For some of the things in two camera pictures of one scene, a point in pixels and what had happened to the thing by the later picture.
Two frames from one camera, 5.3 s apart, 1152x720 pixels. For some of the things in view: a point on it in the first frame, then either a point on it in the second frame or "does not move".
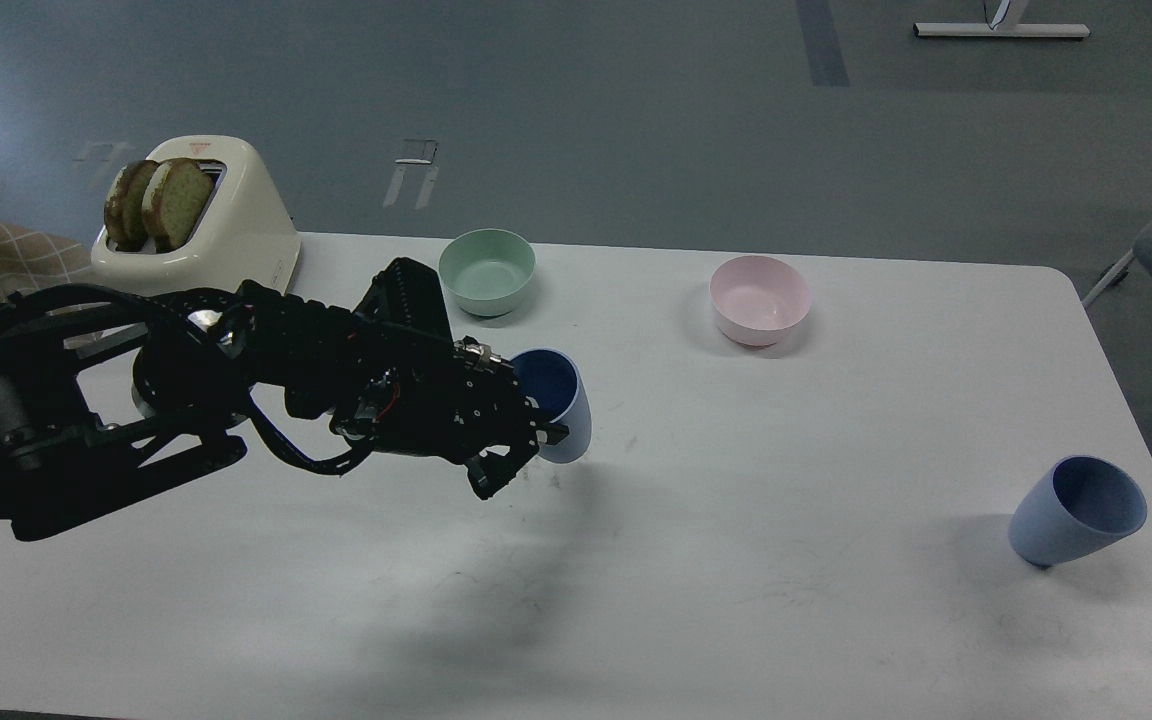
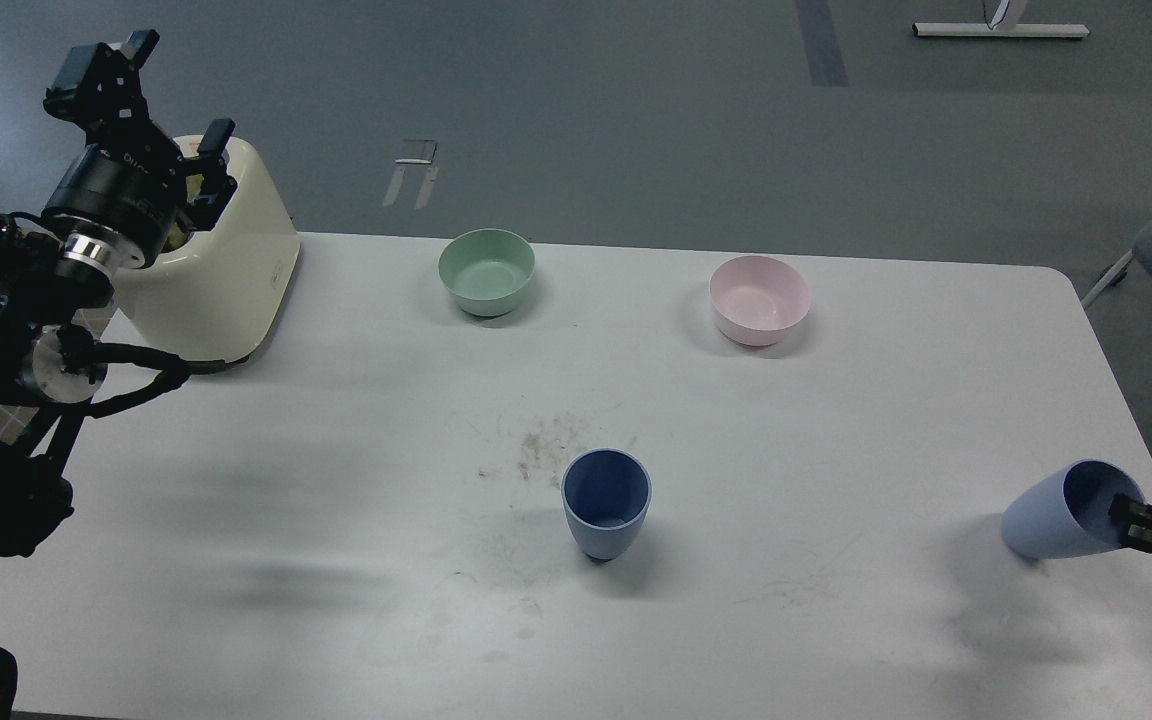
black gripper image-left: [414, 389] to [124, 199]
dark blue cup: [554, 389] to [606, 493]
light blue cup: [1072, 506] does not move
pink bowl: [759, 300] does not move
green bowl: [487, 270] does not move
